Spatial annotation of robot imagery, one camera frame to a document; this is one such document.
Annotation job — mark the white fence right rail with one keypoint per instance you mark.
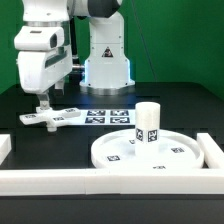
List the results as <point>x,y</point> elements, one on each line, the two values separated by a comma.
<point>214,156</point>

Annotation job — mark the white round table top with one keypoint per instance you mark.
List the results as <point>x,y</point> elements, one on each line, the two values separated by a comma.
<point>117,150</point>

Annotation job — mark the white fence rail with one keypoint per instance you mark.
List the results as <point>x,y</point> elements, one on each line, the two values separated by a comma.
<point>103,181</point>
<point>5,146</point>
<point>214,156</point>

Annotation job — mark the white fence left rail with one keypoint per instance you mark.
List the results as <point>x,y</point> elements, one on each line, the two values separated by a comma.
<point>5,146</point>

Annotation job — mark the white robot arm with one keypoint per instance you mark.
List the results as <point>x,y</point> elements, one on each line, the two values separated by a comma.
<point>107,69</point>

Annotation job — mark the white cross-shaped table base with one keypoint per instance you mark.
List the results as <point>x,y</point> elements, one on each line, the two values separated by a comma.
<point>52,118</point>

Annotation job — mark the white marker sheet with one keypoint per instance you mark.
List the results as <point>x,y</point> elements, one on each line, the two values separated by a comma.
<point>105,117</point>

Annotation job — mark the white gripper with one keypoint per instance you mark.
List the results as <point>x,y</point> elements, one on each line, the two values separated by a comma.
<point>38,71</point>

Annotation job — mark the black camera stand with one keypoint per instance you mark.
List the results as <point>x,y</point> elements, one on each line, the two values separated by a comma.
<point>75,57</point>

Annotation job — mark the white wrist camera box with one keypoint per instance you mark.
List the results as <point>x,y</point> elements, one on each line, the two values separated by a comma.
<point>39,38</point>

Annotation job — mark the white fence front rail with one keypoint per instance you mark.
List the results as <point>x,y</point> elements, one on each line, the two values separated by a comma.
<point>103,181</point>

